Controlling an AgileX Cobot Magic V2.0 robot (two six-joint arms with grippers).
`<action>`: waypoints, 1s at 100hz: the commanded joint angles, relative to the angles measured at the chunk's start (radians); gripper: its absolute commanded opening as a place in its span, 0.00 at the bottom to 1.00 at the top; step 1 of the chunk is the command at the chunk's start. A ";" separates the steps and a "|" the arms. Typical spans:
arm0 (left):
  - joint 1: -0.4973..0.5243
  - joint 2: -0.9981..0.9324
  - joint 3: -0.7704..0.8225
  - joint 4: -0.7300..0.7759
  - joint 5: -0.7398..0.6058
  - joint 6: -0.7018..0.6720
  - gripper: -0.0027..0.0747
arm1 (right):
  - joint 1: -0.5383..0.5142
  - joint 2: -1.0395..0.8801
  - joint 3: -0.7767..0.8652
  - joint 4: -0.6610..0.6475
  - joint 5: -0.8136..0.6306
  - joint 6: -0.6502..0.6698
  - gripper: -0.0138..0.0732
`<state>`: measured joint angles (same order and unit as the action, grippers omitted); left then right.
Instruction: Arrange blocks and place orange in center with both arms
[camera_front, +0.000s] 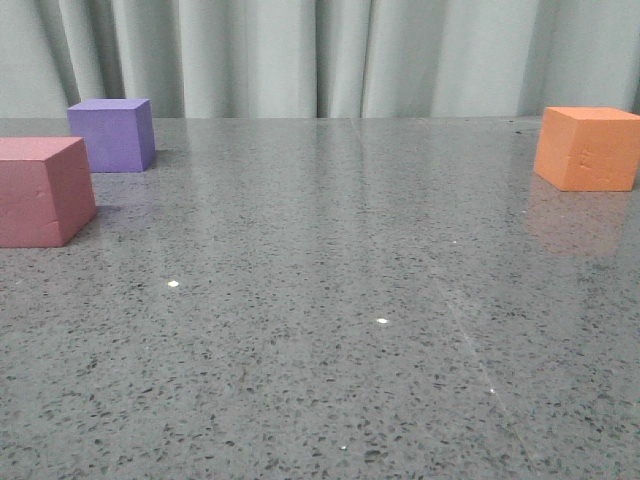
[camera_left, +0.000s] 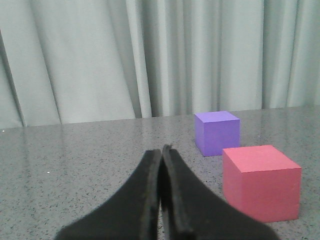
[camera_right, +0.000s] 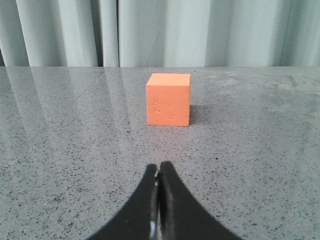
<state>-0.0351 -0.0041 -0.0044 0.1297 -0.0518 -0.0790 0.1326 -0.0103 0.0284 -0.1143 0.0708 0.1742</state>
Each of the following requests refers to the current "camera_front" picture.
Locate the orange foam cube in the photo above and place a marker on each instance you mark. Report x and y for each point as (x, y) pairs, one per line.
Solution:
(588, 148)

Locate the grey-green curtain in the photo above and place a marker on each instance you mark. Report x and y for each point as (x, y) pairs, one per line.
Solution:
(305, 59)

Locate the purple foam cube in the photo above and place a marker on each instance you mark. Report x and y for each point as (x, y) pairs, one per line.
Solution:
(118, 133)

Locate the pink foam cube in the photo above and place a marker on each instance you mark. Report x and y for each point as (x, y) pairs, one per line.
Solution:
(46, 190)

